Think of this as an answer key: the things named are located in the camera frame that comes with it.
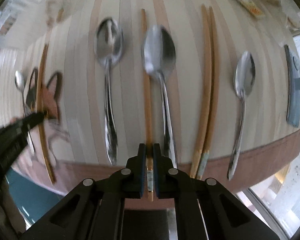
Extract blue cabinet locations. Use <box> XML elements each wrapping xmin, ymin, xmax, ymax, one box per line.
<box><xmin>6</xmin><ymin>168</ymin><xmax>63</xmax><ymax>229</ymax></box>

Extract green wooden chopstick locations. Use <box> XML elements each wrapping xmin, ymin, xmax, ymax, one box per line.
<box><xmin>36</xmin><ymin>43</ymin><xmax>56</xmax><ymax>185</ymax></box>

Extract pair chopstick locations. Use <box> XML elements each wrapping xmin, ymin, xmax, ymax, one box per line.
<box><xmin>190</xmin><ymin>4</ymin><xmax>212</xmax><ymax>178</ymax></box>
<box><xmin>196</xmin><ymin>5</ymin><xmax>220</xmax><ymax>179</ymax></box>

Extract steel spoon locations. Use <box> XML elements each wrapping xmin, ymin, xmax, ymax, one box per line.
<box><xmin>141</xmin><ymin>25</ymin><xmax>177</xmax><ymax>168</ymax></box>
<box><xmin>14</xmin><ymin>71</ymin><xmax>35</xmax><ymax>155</ymax></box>
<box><xmin>94</xmin><ymin>17</ymin><xmax>123</xmax><ymax>165</ymax></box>
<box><xmin>227</xmin><ymin>51</ymin><xmax>256</xmax><ymax>181</ymax></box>

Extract long wooden chopstick patterned tip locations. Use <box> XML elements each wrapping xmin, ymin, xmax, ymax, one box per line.
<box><xmin>140</xmin><ymin>8</ymin><xmax>155</xmax><ymax>202</ymax></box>

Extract blue smartphone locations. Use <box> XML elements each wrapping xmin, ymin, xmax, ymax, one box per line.
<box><xmin>284</xmin><ymin>44</ymin><xmax>300</xmax><ymax>127</ymax></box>

